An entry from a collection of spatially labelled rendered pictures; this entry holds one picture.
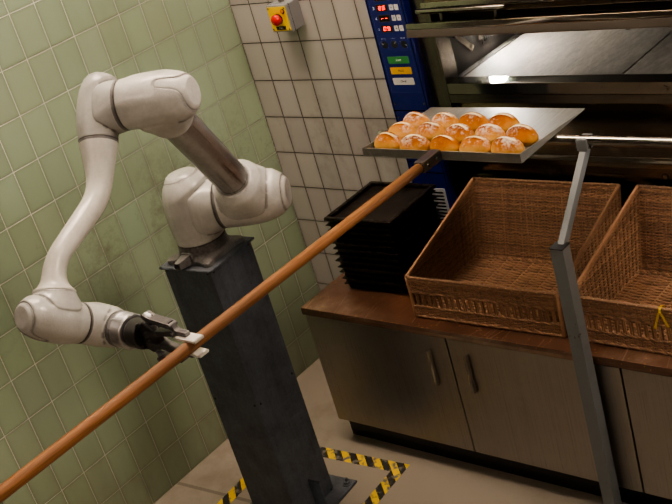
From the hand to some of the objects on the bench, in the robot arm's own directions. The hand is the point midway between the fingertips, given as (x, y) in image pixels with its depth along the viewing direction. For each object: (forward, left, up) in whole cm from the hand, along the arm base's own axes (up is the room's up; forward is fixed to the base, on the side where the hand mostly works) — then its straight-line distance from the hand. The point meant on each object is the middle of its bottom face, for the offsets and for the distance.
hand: (191, 344), depth 259 cm
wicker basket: (+66, +125, -62) cm, 154 cm away
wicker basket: (+7, +129, -62) cm, 143 cm away
